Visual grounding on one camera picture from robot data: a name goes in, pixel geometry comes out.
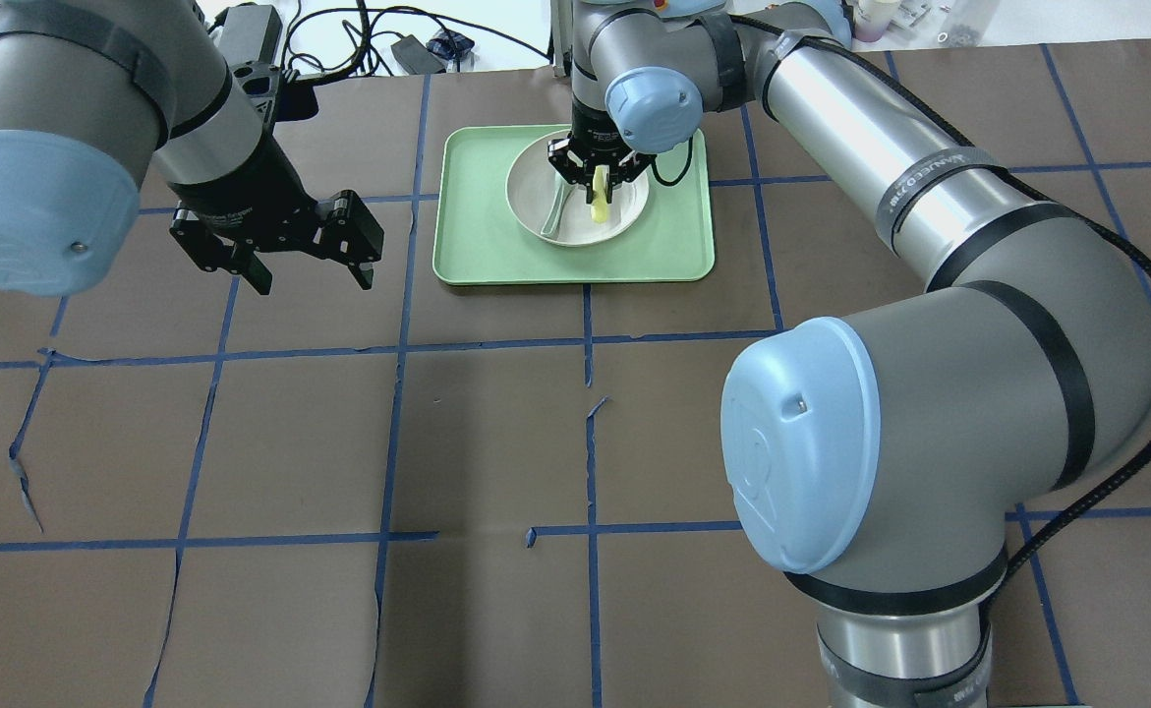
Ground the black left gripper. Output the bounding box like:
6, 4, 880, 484
169, 131, 383, 296

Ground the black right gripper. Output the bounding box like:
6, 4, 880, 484
547, 102, 656, 210

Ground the yellow plastic fork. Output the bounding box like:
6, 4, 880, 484
587, 163, 610, 224

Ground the white round plate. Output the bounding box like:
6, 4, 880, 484
506, 131, 651, 248

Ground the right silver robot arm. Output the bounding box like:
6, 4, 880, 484
549, 1, 1151, 707

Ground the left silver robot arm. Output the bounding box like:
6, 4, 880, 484
0, 1, 383, 297

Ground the mint green plastic spoon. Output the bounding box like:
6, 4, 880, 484
538, 175, 572, 239

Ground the mint green tray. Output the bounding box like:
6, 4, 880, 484
432, 124, 716, 286

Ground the black power adapter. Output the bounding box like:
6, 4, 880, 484
390, 35, 445, 76

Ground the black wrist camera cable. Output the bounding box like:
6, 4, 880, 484
649, 134, 699, 188

